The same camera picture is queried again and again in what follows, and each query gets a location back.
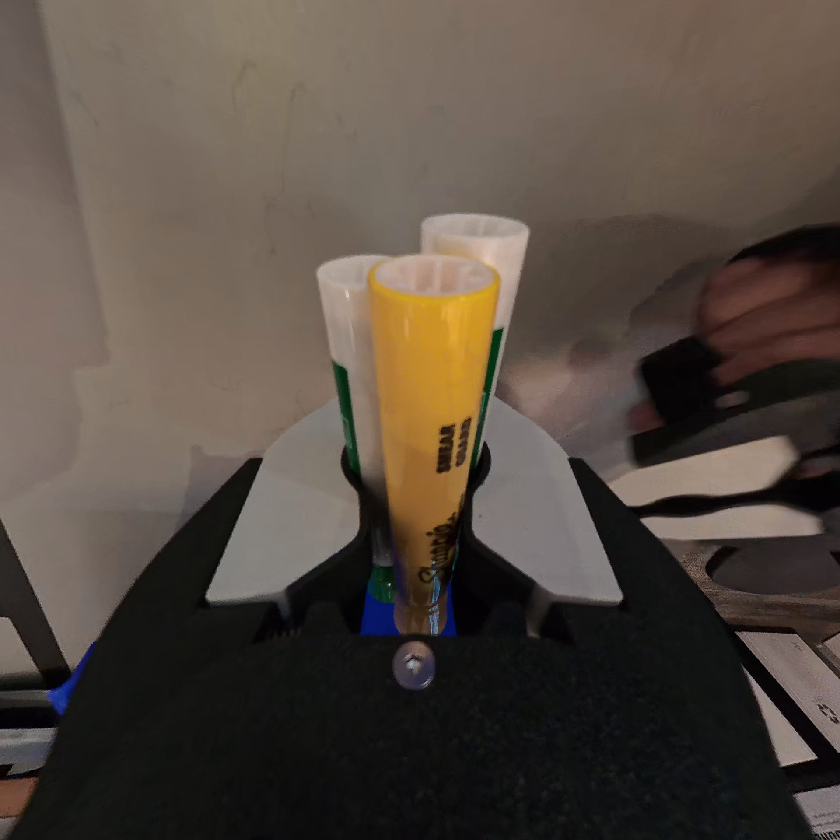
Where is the yellow highlighter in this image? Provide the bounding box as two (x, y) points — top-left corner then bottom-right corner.
(367, 255), (501, 637)

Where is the white marker green label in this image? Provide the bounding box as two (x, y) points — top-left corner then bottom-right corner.
(420, 213), (530, 473)
(316, 255), (398, 601)

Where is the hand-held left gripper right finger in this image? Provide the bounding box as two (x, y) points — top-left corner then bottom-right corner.
(459, 394), (624, 634)

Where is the black metal frame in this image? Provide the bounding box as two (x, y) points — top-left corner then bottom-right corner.
(0, 518), (72, 690)

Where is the dark wooden holder with holes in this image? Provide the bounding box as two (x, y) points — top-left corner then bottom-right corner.
(663, 535), (840, 631)

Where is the black and white cardboard box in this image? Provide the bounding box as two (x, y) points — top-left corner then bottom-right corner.
(731, 623), (840, 788)

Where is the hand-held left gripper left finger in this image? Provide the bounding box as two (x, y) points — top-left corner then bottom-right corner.
(205, 400), (368, 618)

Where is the white printed paper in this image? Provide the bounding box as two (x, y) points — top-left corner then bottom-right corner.
(793, 784), (840, 840)

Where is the person's right hand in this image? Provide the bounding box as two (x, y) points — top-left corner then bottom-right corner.
(696, 252), (840, 395)

